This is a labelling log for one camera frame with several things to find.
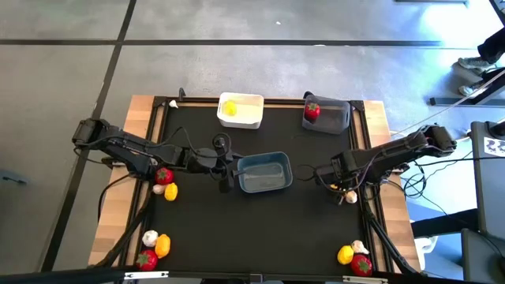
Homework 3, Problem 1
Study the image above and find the orange-yellow toy pepper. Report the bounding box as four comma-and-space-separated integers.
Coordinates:
154, 234, 172, 260

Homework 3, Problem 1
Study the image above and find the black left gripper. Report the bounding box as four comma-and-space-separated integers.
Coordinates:
215, 148, 248, 194

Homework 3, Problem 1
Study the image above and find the white plastic basket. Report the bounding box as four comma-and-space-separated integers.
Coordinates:
216, 92, 265, 130

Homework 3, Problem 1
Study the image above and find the black table mat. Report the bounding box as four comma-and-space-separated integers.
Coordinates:
141, 103, 374, 277

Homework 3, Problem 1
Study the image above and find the grey translucent plastic basket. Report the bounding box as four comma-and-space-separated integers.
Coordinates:
301, 93, 352, 136

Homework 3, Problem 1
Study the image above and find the black aluminium table frame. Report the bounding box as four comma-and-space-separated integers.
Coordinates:
120, 87, 395, 277

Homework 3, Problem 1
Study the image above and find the black floor beam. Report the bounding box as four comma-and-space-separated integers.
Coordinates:
410, 207, 479, 239

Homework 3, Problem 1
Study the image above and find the black support strut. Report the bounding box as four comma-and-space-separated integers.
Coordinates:
362, 204, 420, 275
94, 185, 155, 269

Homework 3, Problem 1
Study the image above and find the person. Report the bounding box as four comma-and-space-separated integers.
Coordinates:
457, 25, 505, 98

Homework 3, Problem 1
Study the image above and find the white object under table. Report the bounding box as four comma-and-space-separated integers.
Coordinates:
413, 235, 439, 271

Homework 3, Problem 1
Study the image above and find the black box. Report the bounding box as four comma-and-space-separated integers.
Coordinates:
460, 227, 505, 284

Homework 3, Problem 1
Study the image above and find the white floor cable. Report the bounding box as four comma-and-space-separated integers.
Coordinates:
390, 74, 505, 137

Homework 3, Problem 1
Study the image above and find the black cabinet with sticker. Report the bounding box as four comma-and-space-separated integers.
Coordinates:
468, 119, 505, 241

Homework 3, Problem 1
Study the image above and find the silver metal bracket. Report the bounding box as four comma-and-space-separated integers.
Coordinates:
123, 270, 170, 281
342, 275, 390, 284

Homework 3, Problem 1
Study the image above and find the red toy tomato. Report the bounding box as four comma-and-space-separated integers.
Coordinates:
137, 249, 159, 272
350, 253, 373, 278
154, 166, 175, 186
304, 102, 321, 121

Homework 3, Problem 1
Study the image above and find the grey floor disc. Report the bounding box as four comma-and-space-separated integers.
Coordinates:
0, 168, 29, 189

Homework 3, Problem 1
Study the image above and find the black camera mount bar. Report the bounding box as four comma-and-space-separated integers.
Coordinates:
0, 264, 505, 284

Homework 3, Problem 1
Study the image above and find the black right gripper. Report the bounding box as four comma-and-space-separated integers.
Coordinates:
315, 151, 358, 206

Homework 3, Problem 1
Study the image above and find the blue plastic basket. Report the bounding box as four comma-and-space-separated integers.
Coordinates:
236, 151, 294, 194

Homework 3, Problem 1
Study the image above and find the black floor stand base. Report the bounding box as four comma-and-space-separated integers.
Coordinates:
428, 73, 505, 107

